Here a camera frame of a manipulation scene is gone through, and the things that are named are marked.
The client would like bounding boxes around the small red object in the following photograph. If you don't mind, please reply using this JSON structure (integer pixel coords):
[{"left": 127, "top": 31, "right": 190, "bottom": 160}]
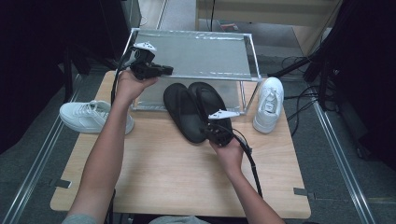
[{"left": 219, "top": 21, "right": 240, "bottom": 32}]

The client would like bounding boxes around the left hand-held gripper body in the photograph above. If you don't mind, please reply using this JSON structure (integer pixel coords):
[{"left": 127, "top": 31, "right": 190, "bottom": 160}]
[{"left": 123, "top": 41, "right": 163, "bottom": 81}]

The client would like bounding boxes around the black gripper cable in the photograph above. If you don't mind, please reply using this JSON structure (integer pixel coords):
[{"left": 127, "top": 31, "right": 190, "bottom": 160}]
[
  {"left": 218, "top": 123, "right": 264, "bottom": 199},
  {"left": 105, "top": 49, "right": 134, "bottom": 224}
]

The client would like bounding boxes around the light wooden furniture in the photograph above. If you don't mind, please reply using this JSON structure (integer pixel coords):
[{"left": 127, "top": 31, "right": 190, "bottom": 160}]
[{"left": 195, "top": 0, "right": 344, "bottom": 57}]

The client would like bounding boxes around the black floor cable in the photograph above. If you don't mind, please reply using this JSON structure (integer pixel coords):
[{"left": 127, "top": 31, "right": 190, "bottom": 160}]
[
  {"left": 284, "top": 85, "right": 321, "bottom": 138},
  {"left": 281, "top": 55, "right": 312, "bottom": 77}
]

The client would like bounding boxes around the white sneaker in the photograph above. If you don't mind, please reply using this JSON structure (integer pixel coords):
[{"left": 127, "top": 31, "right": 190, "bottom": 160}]
[
  {"left": 252, "top": 77, "right": 285, "bottom": 134},
  {"left": 59, "top": 100, "right": 135, "bottom": 135}
]

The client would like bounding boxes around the black slipper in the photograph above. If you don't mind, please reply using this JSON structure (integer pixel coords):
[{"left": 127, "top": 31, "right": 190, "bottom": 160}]
[
  {"left": 187, "top": 81, "right": 235, "bottom": 147},
  {"left": 163, "top": 82, "right": 207, "bottom": 145}
]

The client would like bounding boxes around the black tripod stand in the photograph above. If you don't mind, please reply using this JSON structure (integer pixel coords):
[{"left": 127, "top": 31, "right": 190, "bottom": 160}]
[{"left": 266, "top": 52, "right": 340, "bottom": 111}]

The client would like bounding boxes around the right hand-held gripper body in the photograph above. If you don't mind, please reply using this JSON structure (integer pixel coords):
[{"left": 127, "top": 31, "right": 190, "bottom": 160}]
[{"left": 204, "top": 108, "right": 241, "bottom": 147}]

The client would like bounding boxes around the metal floor rail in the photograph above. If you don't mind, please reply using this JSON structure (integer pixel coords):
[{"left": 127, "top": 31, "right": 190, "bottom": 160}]
[
  {"left": 0, "top": 74, "right": 83, "bottom": 224},
  {"left": 155, "top": 0, "right": 170, "bottom": 31},
  {"left": 311, "top": 101, "right": 378, "bottom": 224}
]

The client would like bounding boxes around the person's right hand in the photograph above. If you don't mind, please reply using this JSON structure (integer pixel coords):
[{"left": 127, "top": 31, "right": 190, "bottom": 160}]
[{"left": 208, "top": 137, "right": 246, "bottom": 180}]

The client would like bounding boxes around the person's left hand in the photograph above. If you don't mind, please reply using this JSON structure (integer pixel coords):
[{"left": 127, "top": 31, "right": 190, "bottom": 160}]
[{"left": 115, "top": 69, "right": 160, "bottom": 108}]

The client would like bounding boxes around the black curtain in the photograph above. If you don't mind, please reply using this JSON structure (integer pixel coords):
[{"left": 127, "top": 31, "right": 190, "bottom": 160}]
[
  {"left": 0, "top": 0, "right": 125, "bottom": 153},
  {"left": 326, "top": 0, "right": 396, "bottom": 171}
]

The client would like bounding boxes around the metal frame shoe rack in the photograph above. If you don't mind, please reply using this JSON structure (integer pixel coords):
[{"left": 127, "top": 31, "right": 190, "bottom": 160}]
[{"left": 118, "top": 27, "right": 263, "bottom": 116}]

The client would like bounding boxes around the thin black hanging cable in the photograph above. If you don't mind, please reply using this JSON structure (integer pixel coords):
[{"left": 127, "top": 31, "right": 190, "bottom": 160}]
[{"left": 210, "top": 0, "right": 217, "bottom": 32}]

